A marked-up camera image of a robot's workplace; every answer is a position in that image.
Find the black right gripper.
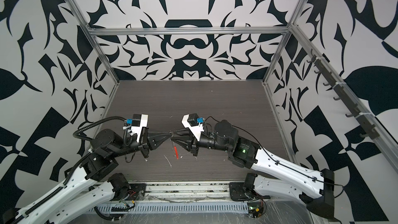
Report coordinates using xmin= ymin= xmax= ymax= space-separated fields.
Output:
xmin=174 ymin=124 xmax=235 ymax=156

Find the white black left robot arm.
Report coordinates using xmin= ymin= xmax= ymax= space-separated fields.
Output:
xmin=3 ymin=127 xmax=172 ymax=224

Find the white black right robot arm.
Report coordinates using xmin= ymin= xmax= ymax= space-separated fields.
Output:
xmin=171 ymin=120 xmax=337 ymax=220

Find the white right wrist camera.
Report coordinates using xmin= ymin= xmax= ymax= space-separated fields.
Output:
xmin=181 ymin=113 xmax=204 ymax=142

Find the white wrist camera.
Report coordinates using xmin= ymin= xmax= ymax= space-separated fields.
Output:
xmin=123 ymin=114 xmax=148 ymax=145
xmin=181 ymin=113 xmax=204 ymax=142

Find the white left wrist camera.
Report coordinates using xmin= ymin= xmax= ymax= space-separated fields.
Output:
xmin=123 ymin=114 xmax=148 ymax=145

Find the black corrugated cable hose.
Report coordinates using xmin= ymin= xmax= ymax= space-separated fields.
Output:
xmin=73 ymin=116 xmax=127 ymax=141

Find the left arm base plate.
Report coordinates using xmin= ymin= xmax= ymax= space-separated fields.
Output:
xmin=112 ymin=183 xmax=147 ymax=201

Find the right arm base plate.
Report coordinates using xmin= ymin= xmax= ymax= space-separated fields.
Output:
xmin=229 ymin=182 xmax=264 ymax=202

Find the white slotted cable duct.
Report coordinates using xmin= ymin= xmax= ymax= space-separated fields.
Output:
xmin=98 ymin=202 xmax=250 ymax=215

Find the aluminium frame top crossbar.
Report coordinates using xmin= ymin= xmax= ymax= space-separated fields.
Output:
xmin=88 ymin=27 xmax=288 ymax=36

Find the black wall hook rail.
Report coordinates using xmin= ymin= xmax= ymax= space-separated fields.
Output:
xmin=308 ymin=50 xmax=380 ymax=140

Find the aluminium frame corner post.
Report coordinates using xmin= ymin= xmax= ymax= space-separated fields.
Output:
xmin=65 ymin=0 xmax=120 ymax=86

